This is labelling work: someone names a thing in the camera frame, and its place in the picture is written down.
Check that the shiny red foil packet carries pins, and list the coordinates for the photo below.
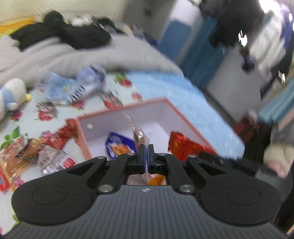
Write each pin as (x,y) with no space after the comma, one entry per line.
(186,146)

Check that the crumpled blue white plastic bag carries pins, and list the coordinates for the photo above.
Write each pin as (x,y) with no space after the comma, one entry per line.
(89,79)

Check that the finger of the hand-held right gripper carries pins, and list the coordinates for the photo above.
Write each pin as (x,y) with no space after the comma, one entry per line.
(211,157)

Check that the white and blue plush toy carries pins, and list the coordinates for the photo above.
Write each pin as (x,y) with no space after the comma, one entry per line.
(11,96)

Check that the silver snack packet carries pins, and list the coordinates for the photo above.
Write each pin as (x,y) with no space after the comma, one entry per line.
(54,159)

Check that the blue snack packet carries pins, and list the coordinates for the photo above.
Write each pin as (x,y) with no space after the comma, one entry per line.
(118,146)

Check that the dark hanging clothes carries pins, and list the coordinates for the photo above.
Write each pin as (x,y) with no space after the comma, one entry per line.
(234,20)

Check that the yellow pillow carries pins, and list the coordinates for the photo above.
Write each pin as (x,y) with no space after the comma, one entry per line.
(13,24)

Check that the flat red snack packet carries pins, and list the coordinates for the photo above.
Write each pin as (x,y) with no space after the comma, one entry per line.
(4,181)

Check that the blue curtain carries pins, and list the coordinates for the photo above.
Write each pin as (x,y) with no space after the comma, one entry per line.
(204,55)

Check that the clear printed plastic bag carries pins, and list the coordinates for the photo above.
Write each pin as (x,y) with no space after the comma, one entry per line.
(55,88)

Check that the grey duvet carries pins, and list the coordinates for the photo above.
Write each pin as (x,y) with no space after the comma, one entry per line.
(103,59)

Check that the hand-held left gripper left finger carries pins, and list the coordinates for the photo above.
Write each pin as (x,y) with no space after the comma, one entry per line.
(142,158)

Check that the red packet with white label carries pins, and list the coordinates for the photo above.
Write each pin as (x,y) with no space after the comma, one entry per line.
(59,135)

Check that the blue padded chair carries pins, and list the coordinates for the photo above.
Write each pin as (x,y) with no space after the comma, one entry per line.
(175,38)

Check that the large pink cardboard box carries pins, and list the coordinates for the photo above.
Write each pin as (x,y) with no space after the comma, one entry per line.
(151,115)

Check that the person's right hand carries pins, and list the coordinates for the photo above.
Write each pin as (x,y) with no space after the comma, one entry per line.
(275,158)

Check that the black clothes pile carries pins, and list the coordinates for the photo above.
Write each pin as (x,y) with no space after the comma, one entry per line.
(69,32)

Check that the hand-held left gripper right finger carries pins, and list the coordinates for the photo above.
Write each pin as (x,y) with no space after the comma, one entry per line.
(151,158)

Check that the clear packet of orange snack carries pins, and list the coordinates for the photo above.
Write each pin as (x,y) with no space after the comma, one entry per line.
(13,158)

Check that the dark brown snack packet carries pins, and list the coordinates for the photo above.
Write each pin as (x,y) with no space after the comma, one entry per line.
(32,148)

